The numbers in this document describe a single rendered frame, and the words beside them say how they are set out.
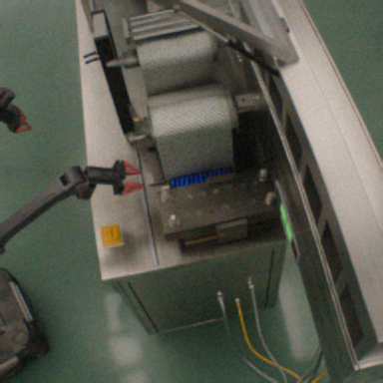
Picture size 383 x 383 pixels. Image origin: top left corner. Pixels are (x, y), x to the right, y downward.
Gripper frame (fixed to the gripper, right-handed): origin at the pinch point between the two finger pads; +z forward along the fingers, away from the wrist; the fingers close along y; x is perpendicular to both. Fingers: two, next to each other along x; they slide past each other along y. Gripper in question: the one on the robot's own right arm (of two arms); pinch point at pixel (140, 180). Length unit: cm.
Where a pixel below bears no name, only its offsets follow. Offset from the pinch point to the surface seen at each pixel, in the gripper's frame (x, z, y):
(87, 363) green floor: -120, 10, 29
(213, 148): 21.0, 17.0, 0.4
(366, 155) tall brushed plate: 64, 33, 32
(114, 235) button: -19.5, -4.2, 10.7
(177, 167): 9.1, 9.4, 0.2
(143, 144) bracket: 8.1, -0.9, -8.7
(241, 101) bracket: 38.6, 19.4, -5.3
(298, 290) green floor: -59, 107, 14
